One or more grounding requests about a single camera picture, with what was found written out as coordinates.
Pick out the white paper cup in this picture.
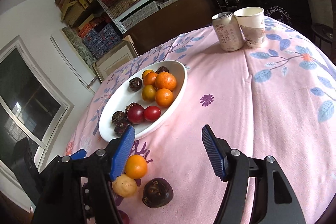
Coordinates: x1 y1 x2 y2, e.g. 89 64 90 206
234 7 266 48

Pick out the white oval plate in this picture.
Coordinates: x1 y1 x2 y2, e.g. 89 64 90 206
98 60 188 142

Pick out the dark water chestnut small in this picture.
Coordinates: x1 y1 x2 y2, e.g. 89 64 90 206
114 118 131 136

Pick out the red cherry tomato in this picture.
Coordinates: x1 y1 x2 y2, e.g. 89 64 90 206
143 106 161 122

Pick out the window with white frame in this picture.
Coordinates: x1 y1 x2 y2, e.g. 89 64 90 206
1 36 74 179

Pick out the white beverage can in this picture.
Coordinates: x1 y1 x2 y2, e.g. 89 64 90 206
212 11 245 52

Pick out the pale yellow fruit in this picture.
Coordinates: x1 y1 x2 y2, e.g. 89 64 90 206
112 173 137 197

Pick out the dark wooden cabinet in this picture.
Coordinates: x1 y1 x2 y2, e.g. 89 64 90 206
123 0 221 55

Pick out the stack of blue patterned boxes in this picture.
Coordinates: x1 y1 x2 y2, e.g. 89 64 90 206
79 21 121 60

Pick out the dark red plum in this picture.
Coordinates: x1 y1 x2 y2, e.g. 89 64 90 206
118 210 130 224
126 104 145 124

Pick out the small yellow-green fruit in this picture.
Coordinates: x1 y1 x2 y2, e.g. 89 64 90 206
125 155 147 179

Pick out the framed picture leaning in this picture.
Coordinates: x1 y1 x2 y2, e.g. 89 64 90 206
93 35 138 82

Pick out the orange mandarin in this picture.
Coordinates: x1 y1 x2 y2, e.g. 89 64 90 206
154 88 174 107
143 72 157 86
155 72 177 91

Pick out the small yellow-orange fruit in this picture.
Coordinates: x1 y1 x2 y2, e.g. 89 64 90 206
141 85 157 102
142 69 154 80

